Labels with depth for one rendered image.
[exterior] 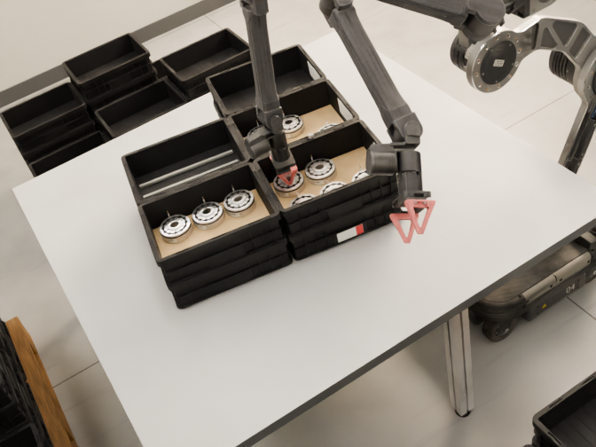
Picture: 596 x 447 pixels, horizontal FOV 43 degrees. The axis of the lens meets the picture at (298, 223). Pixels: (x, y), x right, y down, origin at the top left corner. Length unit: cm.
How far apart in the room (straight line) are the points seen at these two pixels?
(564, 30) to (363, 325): 112
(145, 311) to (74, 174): 88
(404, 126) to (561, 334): 151
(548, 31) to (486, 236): 66
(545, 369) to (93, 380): 180
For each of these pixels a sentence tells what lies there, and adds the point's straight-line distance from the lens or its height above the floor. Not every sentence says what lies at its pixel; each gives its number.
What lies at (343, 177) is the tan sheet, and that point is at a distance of 253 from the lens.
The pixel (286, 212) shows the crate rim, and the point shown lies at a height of 93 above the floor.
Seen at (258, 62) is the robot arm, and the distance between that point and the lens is 228.
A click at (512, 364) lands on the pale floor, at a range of 301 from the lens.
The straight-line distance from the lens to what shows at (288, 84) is 305.
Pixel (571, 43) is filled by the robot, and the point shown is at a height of 106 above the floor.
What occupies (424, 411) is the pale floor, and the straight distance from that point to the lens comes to 290.
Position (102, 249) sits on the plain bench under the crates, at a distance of 278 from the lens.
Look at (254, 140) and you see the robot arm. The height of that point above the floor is 108.
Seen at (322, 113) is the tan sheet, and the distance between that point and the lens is 284.
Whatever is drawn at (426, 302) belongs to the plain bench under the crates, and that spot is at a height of 70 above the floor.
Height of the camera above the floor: 245
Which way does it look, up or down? 42 degrees down
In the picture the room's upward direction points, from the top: 15 degrees counter-clockwise
